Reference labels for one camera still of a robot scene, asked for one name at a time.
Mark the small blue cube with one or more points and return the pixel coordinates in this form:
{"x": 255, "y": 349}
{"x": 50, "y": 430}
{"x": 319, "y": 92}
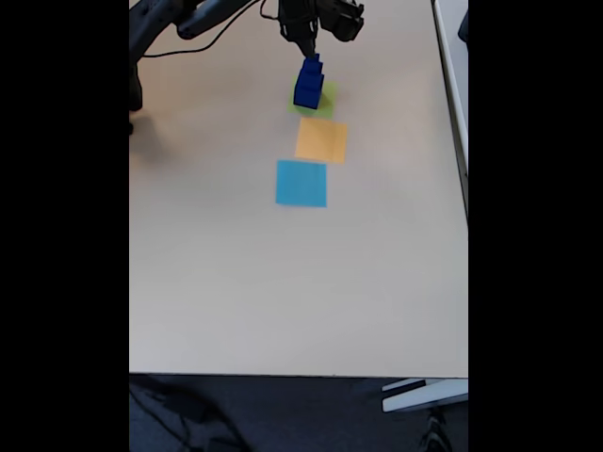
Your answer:
{"x": 312, "y": 66}

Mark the medium blue cube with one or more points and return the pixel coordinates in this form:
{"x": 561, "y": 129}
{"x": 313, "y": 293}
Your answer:
{"x": 308, "y": 81}

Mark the large blue cube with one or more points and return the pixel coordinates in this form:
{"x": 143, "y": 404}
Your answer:
{"x": 306, "y": 98}

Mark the green paper square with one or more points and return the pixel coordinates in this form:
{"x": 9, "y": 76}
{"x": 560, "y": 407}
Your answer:
{"x": 329, "y": 101}

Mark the orange paper square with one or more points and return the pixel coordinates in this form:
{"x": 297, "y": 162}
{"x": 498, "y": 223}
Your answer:
{"x": 322, "y": 141}

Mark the light blue paper square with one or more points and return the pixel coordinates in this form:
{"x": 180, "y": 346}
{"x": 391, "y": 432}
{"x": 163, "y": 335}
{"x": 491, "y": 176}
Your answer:
{"x": 301, "y": 183}

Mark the white neighbouring table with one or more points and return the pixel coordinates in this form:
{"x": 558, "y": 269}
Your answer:
{"x": 454, "y": 94}

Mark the dark object on neighbouring table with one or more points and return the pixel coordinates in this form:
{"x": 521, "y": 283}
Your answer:
{"x": 464, "y": 26}

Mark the white table foot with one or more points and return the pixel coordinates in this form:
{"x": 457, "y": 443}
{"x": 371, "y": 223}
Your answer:
{"x": 424, "y": 398}

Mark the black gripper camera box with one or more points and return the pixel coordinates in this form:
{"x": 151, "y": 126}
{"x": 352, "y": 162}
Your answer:
{"x": 344, "y": 19}

